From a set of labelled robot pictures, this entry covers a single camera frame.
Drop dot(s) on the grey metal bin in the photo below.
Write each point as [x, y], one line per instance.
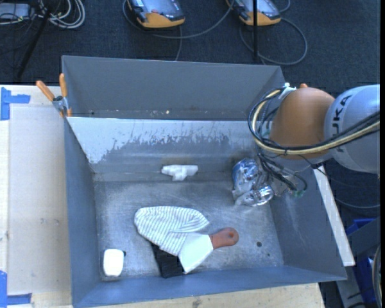
[167, 88]

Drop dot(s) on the white toy block piece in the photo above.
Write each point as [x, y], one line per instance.
[179, 171]

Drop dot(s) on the clear plastic bottle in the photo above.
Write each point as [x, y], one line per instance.
[244, 175]

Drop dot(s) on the white striped cloth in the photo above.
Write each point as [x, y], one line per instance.
[170, 226]

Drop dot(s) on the pale wood flat board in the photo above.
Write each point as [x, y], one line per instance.
[35, 188]

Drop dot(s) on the small white rounded block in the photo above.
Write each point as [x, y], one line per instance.
[113, 262]

